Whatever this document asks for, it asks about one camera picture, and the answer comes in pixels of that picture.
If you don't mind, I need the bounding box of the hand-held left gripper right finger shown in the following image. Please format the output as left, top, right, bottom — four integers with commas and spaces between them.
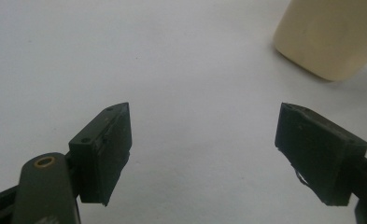
274, 102, 367, 207

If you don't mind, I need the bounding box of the beige square pen holder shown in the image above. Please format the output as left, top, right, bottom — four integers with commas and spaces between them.
272, 0, 367, 83

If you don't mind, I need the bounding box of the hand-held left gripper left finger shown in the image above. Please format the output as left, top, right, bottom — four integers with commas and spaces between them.
67, 102, 134, 207

